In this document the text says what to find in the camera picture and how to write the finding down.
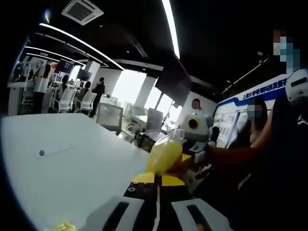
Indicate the small yellow silicone block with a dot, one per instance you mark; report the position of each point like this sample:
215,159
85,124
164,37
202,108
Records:
65,226

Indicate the grey office chair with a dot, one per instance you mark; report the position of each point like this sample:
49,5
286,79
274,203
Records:
110,118
154,121

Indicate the white mesh chair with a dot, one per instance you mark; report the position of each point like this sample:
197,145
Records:
67,99
88,101

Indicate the person's dark clothing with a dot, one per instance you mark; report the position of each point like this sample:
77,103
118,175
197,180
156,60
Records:
276,192

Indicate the dark monitor screen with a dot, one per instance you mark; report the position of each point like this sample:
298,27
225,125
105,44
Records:
84,75

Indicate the long ceiling light strip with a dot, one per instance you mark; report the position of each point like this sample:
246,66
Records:
79,42

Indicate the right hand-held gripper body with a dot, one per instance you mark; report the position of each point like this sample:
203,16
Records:
204,130

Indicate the blue white wall poster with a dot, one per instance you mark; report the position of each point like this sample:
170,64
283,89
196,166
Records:
231,115

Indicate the ceiling air conditioner vent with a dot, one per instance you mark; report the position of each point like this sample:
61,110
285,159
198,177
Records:
83,10

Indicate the white worn device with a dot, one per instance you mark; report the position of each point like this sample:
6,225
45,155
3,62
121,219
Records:
298,84

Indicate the hanging dark screen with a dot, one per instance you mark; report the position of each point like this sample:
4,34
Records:
173,83

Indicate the wide ceiling light strip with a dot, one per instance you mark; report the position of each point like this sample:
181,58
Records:
172,29

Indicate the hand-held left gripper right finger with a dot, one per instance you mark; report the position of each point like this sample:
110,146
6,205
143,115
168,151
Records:
173,192

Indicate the large yellow silicone block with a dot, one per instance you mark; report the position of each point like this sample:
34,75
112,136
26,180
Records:
164,155

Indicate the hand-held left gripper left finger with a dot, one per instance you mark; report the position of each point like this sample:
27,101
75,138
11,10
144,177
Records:
142,192

